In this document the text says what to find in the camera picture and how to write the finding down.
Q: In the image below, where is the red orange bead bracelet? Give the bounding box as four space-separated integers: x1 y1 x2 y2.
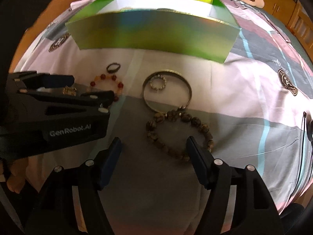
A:
89 73 124 102

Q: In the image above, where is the brown wooden bead bracelet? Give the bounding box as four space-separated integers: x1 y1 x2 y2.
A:
145 108 215 162

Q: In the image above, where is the silver metal bangle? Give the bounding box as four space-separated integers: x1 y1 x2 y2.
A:
142 70 192 113

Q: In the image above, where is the left hand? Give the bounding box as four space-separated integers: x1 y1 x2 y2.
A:
6 158 29 194

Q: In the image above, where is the gold butterfly brooch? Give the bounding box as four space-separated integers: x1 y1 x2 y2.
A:
63 86 77 97

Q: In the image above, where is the patchwork bed sheet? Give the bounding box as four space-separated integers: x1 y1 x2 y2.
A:
21 0 312 234

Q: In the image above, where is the green cardboard box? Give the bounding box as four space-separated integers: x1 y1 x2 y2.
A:
66 0 241 63

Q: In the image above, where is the wooden footboard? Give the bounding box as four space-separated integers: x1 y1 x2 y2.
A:
288 0 313 58

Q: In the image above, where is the small dark metal ring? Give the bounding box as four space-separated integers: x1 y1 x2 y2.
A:
106 62 122 74

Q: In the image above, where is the small pearl ring bracelet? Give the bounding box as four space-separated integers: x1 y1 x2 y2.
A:
148 74 168 91

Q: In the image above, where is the black cable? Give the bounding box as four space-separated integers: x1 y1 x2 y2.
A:
288 111 308 204

